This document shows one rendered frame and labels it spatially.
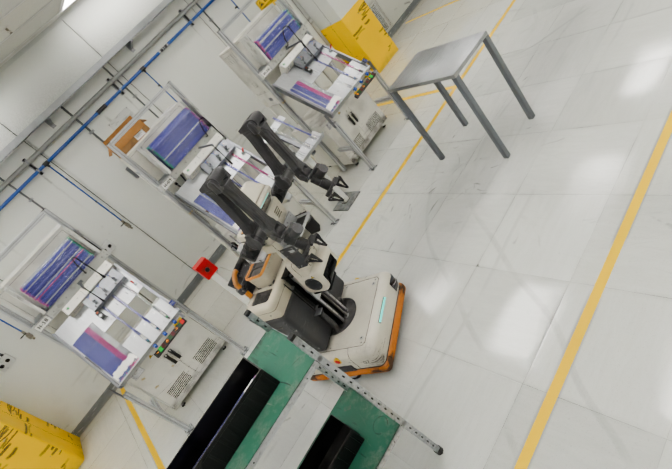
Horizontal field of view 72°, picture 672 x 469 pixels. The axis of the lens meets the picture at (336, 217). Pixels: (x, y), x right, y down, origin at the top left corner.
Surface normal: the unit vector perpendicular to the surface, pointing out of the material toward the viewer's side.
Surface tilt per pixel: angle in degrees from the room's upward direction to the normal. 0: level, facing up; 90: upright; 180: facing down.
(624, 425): 0
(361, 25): 90
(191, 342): 90
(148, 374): 90
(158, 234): 90
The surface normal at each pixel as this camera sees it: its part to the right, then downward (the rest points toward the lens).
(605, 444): -0.62, -0.63
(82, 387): 0.56, 0.04
